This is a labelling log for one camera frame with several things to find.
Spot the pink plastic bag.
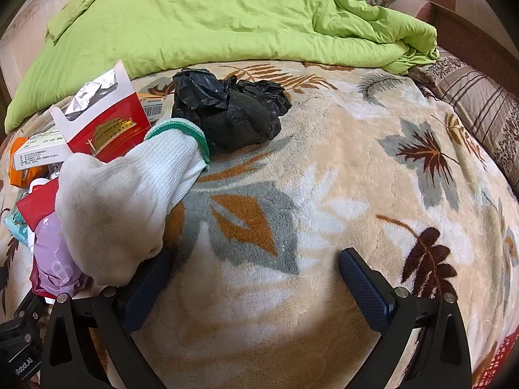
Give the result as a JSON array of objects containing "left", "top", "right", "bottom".
[{"left": 29, "top": 214, "right": 96, "bottom": 298}]

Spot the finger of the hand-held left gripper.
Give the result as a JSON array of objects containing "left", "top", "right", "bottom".
[{"left": 14, "top": 294, "right": 49, "bottom": 325}]

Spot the white medicine box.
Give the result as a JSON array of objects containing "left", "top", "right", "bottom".
[{"left": 12, "top": 127, "right": 74, "bottom": 171}]

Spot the green quilt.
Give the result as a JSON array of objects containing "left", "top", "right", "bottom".
[{"left": 5, "top": 0, "right": 441, "bottom": 132}]

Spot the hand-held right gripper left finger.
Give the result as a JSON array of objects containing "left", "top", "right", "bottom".
[{"left": 41, "top": 247, "right": 175, "bottom": 389}]

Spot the white sock green cuff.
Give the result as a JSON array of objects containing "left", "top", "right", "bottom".
[{"left": 54, "top": 118, "right": 211, "bottom": 286}]

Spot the red plastic basket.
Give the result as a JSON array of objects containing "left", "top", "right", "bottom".
[{"left": 472, "top": 332, "right": 513, "bottom": 389}]

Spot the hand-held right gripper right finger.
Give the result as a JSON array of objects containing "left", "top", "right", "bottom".
[{"left": 338, "top": 247, "right": 473, "bottom": 389}]

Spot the orange snack bag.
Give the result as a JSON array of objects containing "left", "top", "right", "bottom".
[{"left": 9, "top": 137, "right": 37, "bottom": 189}]

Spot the leaf print blanket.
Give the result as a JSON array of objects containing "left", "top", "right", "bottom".
[{"left": 0, "top": 61, "right": 519, "bottom": 389}]

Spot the teal packet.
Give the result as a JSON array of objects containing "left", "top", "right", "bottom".
[{"left": 4, "top": 206, "right": 35, "bottom": 248}]

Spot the red white cigarette carton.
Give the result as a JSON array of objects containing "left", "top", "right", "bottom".
[{"left": 49, "top": 60, "right": 152, "bottom": 163}]

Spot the striped beige pillow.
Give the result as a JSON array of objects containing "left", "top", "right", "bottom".
[{"left": 409, "top": 49, "right": 519, "bottom": 187}]

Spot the black plastic bag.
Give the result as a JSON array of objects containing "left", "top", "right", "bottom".
[{"left": 171, "top": 68, "right": 293, "bottom": 154}]

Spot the orange box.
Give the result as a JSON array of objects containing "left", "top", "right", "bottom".
[{"left": 136, "top": 92, "right": 167, "bottom": 124}]

